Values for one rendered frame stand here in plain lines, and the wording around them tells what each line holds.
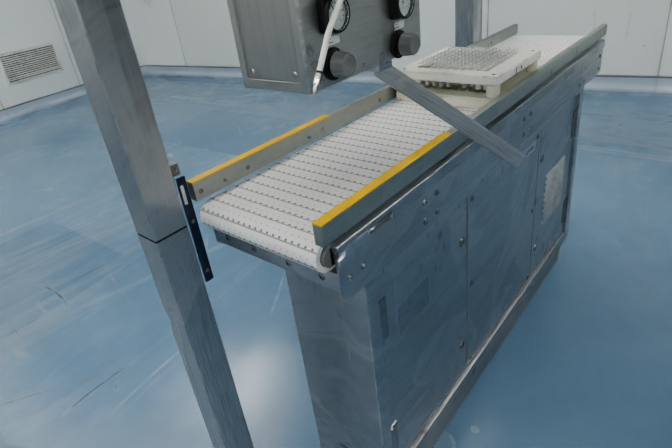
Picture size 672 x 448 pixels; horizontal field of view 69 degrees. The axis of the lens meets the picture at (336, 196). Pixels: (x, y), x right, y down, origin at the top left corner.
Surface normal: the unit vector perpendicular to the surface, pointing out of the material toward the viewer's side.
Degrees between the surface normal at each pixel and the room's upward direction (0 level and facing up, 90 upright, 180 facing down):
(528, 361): 0
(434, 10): 90
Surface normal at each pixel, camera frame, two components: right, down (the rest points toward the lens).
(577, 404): -0.11, -0.88
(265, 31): -0.63, 0.42
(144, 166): 0.77, 0.21
